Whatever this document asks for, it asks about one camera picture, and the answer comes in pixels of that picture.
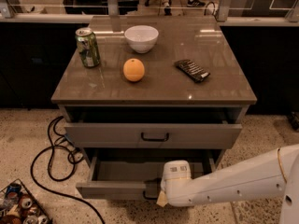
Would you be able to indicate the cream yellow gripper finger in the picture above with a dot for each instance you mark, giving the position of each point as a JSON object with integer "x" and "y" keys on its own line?
{"x": 162, "y": 199}

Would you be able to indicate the grey drawer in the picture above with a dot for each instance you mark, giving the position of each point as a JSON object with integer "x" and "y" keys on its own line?
{"x": 136, "y": 173}
{"x": 152, "y": 127}

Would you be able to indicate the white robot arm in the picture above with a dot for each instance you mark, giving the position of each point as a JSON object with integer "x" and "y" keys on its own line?
{"x": 275, "y": 173}

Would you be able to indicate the grey top drawer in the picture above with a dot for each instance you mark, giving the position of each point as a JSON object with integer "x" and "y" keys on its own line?
{"x": 152, "y": 127}

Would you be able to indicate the grey cabinet with glossy top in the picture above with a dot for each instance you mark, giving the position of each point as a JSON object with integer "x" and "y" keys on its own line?
{"x": 197, "y": 39}

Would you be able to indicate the orange fruit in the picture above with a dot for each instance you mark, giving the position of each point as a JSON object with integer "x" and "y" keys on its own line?
{"x": 133, "y": 70}

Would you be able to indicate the dark snack bar packet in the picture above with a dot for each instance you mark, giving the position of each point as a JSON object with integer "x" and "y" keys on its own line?
{"x": 195, "y": 72}

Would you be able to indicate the white ceramic bowl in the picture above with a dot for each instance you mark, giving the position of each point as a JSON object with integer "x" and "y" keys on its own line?
{"x": 141, "y": 38}

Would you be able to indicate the green soda can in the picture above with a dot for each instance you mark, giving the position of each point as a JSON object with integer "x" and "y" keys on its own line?
{"x": 87, "y": 47}

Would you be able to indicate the wire basket of cans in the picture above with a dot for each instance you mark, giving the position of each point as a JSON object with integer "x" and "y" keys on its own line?
{"x": 19, "y": 206}

